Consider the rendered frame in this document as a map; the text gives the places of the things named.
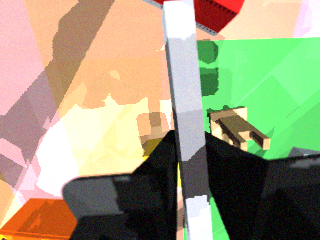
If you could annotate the green flat mat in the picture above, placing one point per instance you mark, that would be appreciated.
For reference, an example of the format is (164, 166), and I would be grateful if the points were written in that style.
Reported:
(278, 80)

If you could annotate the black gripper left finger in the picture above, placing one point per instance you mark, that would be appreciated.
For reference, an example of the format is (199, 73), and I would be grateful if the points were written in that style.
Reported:
(152, 187)

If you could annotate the yellow block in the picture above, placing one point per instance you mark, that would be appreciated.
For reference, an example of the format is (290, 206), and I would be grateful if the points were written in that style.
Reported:
(150, 146)

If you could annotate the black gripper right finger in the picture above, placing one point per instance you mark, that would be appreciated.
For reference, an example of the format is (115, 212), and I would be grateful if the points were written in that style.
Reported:
(243, 185)

